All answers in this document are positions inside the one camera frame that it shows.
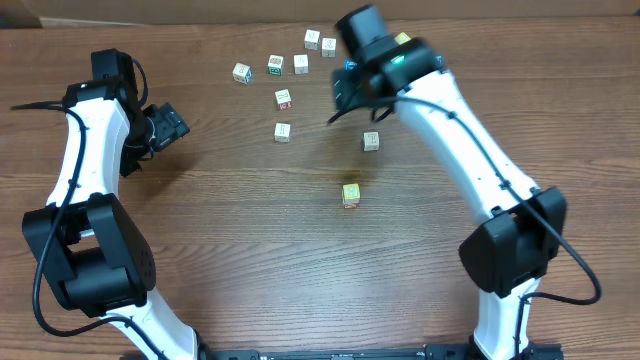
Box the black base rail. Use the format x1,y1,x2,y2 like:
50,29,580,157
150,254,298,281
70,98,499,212
207,344,482,360

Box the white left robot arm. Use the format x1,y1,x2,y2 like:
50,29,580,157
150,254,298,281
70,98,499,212
22,49,208,359

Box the cardboard backdrop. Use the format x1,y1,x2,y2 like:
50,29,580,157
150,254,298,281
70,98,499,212
1,0,639,27

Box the wooden block red letter U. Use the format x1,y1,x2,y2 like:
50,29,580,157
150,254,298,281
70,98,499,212
274,123,291,143

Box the wooden block blue side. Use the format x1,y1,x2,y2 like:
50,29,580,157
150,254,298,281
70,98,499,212
293,54,309,75

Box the wooden block yellow top far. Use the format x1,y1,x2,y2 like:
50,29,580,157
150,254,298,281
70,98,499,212
394,32,411,45

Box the wooden block green letter B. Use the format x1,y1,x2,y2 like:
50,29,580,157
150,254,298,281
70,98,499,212
267,55,284,76

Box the plain wooden block far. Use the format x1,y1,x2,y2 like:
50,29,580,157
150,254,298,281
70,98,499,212
304,29,320,50

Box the wooden block letter T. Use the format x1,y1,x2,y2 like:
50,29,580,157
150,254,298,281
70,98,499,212
362,132,380,152

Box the wooden block umbrella picture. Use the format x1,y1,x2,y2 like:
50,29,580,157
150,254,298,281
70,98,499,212
321,37,337,58

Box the wooden block blue top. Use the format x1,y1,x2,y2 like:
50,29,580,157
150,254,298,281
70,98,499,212
344,60,357,70

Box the wooden block red number 13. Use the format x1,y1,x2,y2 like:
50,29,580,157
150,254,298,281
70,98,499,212
275,89,292,111

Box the wooden block yellow letter S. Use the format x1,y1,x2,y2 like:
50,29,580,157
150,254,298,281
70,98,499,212
342,183,361,204

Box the wooden block car picture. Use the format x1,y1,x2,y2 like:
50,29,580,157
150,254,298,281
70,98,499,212
232,63,252,84

